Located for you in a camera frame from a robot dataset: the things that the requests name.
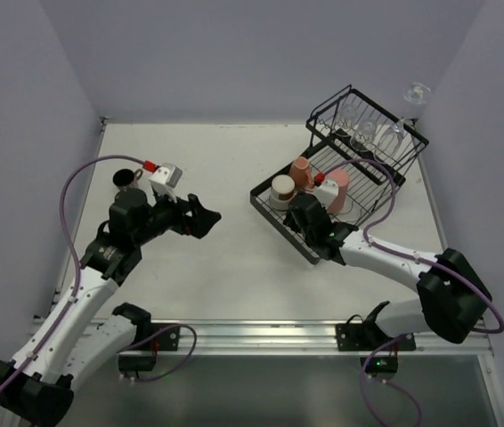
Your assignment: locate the salmon pink mug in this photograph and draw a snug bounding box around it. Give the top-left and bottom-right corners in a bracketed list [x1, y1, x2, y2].
[289, 157, 314, 190]

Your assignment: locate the right black controller box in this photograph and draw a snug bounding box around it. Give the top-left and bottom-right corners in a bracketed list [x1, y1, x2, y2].
[360, 356, 399, 376]

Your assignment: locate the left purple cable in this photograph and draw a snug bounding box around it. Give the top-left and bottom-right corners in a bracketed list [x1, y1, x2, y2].
[0, 154, 198, 427]

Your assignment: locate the clear wine glass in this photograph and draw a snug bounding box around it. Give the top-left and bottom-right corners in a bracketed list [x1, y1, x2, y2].
[374, 118, 405, 162]
[350, 118, 378, 152]
[333, 101, 359, 135]

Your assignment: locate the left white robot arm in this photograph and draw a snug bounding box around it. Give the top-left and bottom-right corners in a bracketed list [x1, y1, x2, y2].
[0, 189, 221, 426]

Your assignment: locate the black wire dish rack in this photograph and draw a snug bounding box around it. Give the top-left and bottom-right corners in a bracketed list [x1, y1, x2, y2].
[249, 85, 429, 266]

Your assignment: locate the left black controller box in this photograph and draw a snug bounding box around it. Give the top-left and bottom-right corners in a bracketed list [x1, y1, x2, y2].
[118, 355, 156, 376]

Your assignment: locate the pink tall tumbler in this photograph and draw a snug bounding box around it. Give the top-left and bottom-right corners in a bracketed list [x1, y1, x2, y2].
[327, 169, 350, 214]

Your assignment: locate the purple cable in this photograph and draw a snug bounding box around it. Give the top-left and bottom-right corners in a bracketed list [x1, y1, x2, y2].
[0, 154, 198, 427]
[313, 159, 504, 427]

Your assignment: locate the black controller box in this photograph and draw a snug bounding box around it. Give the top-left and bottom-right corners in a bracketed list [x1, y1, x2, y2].
[360, 356, 399, 376]
[118, 355, 156, 376]

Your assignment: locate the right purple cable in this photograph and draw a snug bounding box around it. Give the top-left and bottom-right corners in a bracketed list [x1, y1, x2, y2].
[313, 159, 504, 427]

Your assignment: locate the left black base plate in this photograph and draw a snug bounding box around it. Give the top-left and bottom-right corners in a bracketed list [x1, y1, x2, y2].
[118, 322, 181, 353]

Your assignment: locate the tall glass by wall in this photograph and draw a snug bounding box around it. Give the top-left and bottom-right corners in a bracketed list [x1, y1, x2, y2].
[402, 82, 433, 120]

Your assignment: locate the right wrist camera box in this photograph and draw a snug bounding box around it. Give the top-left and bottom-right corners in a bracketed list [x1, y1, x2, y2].
[313, 180, 339, 208]

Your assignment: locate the right clear wine glass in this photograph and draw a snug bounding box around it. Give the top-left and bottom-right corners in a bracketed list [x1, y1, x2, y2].
[374, 118, 405, 162]

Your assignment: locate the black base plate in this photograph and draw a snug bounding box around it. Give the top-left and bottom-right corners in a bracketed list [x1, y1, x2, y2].
[335, 323, 417, 352]
[118, 322, 181, 353]

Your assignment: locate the left clear wine glass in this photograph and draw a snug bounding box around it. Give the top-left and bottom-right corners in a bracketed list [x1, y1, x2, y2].
[333, 101, 359, 135]

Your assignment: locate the middle clear wine glass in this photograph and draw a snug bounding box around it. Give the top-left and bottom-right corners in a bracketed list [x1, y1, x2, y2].
[350, 118, 378, 152]

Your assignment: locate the white brown ceramic cup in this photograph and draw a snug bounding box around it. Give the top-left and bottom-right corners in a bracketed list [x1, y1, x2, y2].
[269, 174, 296, 211]

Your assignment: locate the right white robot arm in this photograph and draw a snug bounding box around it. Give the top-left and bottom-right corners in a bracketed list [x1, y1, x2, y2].
[286, 193, 492, 349]

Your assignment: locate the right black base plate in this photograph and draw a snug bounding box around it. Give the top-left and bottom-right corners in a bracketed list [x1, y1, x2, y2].
[335, 323, 417, 352]

